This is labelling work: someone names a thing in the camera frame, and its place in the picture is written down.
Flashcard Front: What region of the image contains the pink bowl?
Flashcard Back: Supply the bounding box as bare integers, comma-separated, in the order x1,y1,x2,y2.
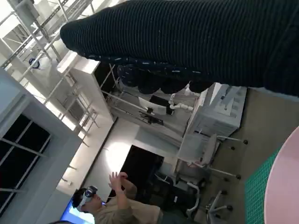
264,126,299,224

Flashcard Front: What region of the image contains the person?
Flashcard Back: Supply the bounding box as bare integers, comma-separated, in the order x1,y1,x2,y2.
71,171,164,224

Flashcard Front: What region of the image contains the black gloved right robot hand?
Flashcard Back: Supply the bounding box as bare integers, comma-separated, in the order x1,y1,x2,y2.
59,0,299,97

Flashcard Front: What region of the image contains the blue black round device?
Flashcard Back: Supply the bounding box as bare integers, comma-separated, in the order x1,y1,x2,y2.
28,56,42,70

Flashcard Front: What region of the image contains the dark framed window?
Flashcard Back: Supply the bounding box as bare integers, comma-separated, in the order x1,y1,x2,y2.
0,113,52,192

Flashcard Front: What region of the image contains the tall white cabinet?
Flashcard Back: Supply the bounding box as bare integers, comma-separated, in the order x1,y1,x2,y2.
57,51,118,132

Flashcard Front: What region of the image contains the white office chair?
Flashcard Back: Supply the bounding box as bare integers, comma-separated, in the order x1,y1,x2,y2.
200,134,249,183
205,190,235,224

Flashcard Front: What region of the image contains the VR headset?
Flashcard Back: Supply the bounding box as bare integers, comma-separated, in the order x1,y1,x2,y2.
80,185,99,206

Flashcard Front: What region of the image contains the small black monitor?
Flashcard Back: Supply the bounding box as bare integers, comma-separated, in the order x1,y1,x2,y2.
149,95,175,116

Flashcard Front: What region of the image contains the black office chair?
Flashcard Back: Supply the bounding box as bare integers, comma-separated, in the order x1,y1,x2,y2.
153,171,202,219

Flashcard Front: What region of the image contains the metal pipe scaffold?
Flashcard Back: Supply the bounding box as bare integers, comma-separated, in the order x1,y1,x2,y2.
0,0,101,147

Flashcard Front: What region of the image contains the blue screen monitor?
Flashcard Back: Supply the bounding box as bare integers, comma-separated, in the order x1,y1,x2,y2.
59,202,94,223

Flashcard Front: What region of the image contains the large black screen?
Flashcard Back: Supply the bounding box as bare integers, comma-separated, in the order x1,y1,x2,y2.
116,144,165,199

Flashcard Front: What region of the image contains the green cutting mat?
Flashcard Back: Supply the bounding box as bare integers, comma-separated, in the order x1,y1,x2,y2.
244,147,285,224

